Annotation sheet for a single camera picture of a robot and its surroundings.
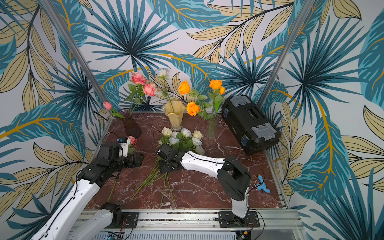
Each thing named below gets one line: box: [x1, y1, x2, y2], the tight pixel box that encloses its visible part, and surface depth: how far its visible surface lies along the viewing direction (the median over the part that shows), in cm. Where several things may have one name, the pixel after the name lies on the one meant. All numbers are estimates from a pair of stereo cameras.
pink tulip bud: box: [103, 102, 125, 119], surface depth 85 cm
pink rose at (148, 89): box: [132, 83, 158, 112], surface depth 75 cm
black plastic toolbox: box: [221, 94, 281, 155], surface depth 95 cm
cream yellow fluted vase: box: [162, 100, 187, 132], surface depth 99 cm
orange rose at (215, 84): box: [208, 79, 223, 114], surface depth 88 cm
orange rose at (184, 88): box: [178, 80, 208, 101], surface depth 76 cm
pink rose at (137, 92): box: [124, 72, 148, 115], surface depth 78 cm
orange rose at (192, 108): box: [186, 102, 200, 116], surface depth 76 cm
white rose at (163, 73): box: [156, 68, 175, 114], surface depth 94 cm
